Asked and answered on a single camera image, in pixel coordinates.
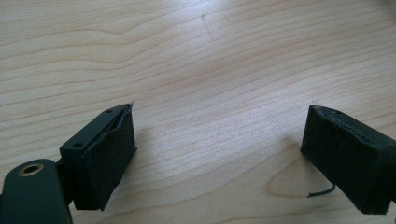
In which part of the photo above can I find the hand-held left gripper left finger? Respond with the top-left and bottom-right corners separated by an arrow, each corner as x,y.
59,103 -> 138,212

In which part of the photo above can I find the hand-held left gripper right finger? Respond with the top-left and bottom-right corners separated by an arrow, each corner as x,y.
300,104 -> 396,216

